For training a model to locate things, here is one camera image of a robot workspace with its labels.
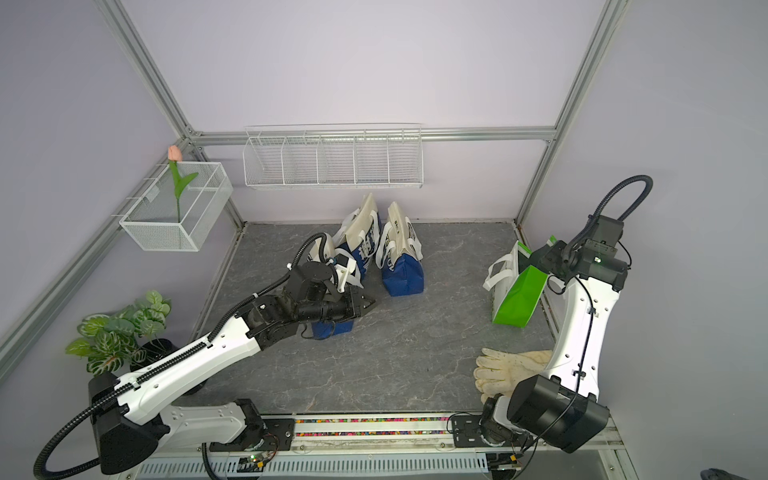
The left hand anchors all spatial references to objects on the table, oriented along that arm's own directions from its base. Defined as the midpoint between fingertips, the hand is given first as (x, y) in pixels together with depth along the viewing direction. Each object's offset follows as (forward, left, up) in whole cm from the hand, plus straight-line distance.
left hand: (380, 305), depth 67 cm
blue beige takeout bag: (+8, +7, +7) cm, 13 cm away
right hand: (+9, -45, +2) cm, 45 cm away
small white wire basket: (+25, +57, +6) cm, 63 cm away
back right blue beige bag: (+19, -6, -6) cm, 21 cm away
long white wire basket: (+57, -3, +1) cm, 58 cm away
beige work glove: (-10, -31, -24) cm, 41 cm away
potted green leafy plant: (-5, +56, -1) cm, 57 cm away
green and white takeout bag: (+5, -35, -4) cm, 35 cm away
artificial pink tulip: (+39, +55, +7) cm, 68 cm away
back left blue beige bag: (+25, +5, -5) cm, 26 cm away
